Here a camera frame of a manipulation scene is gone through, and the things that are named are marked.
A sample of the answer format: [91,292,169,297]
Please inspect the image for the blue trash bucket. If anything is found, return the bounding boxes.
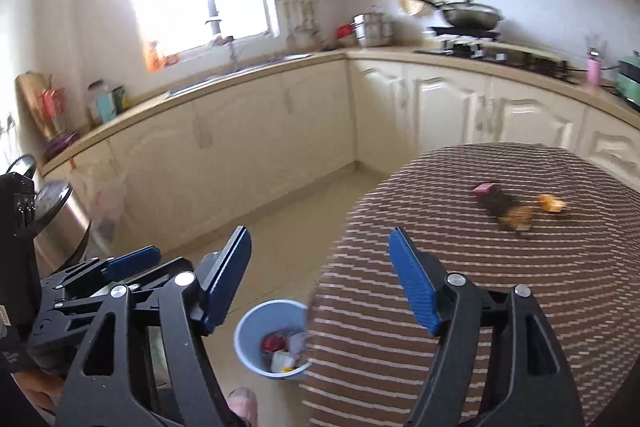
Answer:
[233,299,311,381]

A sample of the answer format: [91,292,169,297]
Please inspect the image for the left hand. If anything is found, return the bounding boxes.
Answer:
[13,369,64,412]

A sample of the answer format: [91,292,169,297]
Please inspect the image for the steel pedal bin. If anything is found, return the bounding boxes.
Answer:
[34,180,91,277]

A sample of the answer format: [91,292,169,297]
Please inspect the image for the cream base cabinets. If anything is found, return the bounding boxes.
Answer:
[42,49,639,253]

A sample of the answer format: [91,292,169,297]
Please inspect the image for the brown polka dot tablecloth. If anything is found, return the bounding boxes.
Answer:
[303,143,639,426]

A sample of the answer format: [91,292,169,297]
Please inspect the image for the jars on counter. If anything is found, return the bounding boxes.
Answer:
[85,79,131,128]

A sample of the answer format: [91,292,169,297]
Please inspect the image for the gas stove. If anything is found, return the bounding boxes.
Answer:
[416,27,570,82]

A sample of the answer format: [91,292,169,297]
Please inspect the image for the steel pot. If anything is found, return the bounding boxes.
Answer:
[352,12,395,48]

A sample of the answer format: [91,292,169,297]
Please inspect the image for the wok pan on stove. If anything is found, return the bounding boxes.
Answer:
[411,0,503,31]

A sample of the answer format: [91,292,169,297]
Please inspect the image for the pink utensil holder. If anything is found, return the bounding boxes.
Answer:
[587,46,602,88]

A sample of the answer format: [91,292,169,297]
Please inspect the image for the green electric grill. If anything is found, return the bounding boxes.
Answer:
[615,51,640,108]

